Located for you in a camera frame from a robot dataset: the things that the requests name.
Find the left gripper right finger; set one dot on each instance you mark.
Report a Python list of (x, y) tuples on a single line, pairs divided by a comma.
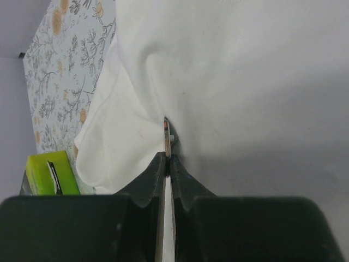
[(249, 228)]

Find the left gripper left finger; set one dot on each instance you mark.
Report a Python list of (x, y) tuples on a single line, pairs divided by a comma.
[(125, 226)]

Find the small round brooch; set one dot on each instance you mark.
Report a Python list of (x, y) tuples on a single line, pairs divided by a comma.
[(168, 138)]

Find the white t-shirt daisy print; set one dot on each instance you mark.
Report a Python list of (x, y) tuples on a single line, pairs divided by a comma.
[(257, 92)]

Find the black green cardboard box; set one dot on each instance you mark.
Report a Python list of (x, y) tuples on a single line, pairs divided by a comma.
[(48, 174)]

